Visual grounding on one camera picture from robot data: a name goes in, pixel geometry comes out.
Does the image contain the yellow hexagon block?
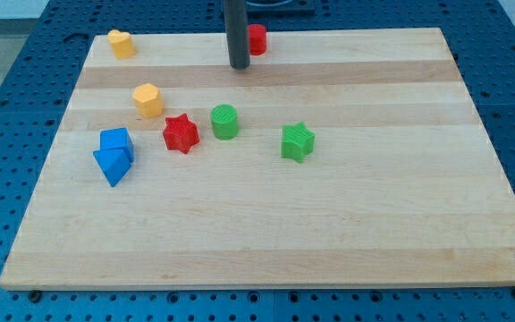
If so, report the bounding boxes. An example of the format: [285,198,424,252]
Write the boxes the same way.
[132,83,165,118]

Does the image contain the green star block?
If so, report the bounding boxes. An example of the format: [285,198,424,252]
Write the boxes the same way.
[281,122,315,163]

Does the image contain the green cylinder block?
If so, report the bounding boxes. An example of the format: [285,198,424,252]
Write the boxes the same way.
[210,104,239,140]

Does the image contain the red star block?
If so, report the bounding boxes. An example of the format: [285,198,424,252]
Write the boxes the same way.
[163,114,200,154]

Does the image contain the red cylinder block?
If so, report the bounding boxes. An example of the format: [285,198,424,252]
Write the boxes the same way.
[248,24,267,55]

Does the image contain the blue triangle block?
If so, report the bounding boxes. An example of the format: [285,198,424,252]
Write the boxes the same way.
[93,148,131,187]

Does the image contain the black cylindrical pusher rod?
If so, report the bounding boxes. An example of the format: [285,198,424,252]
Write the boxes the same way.
[223,0,250,70]

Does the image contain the blue cube block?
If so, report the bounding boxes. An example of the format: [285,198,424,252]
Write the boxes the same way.
[99,127,135,163]

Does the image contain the yellow heart block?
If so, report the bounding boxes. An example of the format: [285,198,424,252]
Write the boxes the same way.
[106,30,136,59]

